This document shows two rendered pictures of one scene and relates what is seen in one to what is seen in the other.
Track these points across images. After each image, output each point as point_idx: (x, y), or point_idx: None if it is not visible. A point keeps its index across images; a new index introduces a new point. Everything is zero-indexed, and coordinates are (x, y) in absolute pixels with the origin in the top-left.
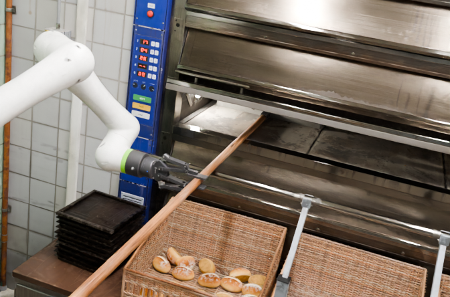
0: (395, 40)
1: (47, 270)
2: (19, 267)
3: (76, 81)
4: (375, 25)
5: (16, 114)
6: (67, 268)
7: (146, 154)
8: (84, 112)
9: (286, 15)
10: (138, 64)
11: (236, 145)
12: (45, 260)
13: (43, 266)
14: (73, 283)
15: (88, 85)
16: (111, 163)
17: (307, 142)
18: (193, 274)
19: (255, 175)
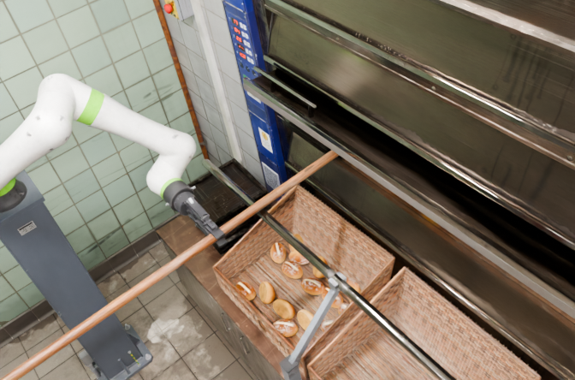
0: (478, 89)
1: (182, 236)
2: (162, 228)
3: (50, 150)
4: (453, 56)
5: (5, 181)
6: (198, 236)
7: (181, 190)
8: (221, 77)
9: (348, 19)
10: (238, 44)
11: (318, 166)
12: (186, 222)
13: (180, 230)
14: (194, 257)
15: (105, 125)
16: (155, 192)
17: None
18: (299, 275)
19: (362, 190)
